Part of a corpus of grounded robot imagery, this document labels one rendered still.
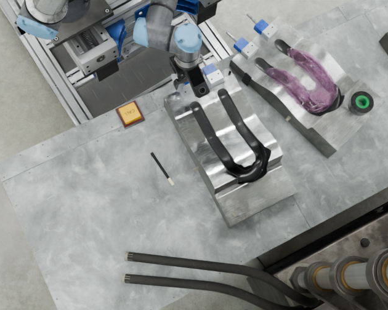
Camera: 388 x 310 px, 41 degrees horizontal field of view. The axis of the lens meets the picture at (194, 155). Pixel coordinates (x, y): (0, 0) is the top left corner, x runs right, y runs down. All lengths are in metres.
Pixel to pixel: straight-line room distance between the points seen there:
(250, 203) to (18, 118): 1.48
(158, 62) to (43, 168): 0.98
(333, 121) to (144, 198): 0.71
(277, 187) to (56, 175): 0.76
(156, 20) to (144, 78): 1.10
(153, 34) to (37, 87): 1.46
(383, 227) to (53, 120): 1.69
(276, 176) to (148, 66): 1.07
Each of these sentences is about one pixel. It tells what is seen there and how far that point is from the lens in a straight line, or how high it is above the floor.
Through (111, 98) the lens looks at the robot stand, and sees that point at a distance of 2.54.
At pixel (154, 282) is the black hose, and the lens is 1.72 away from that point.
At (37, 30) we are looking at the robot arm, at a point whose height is 1.23.
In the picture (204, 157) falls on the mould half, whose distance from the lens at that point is 1.72.
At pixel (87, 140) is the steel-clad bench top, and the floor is 0.80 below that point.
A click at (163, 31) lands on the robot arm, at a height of 1.27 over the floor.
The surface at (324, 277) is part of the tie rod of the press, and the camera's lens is 1.50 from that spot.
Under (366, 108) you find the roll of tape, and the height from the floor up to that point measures 0.94.
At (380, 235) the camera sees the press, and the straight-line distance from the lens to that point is 1.94.
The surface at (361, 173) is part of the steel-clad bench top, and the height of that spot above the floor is 0.80.
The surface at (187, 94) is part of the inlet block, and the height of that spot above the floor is 0.94.
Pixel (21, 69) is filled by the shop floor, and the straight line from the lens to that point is 2.92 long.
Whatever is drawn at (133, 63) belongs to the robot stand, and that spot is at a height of 0.21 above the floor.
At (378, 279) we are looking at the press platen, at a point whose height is 1.54.
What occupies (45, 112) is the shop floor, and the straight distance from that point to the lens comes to 2.79.
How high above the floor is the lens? 2.57
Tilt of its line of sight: 75 degrees down
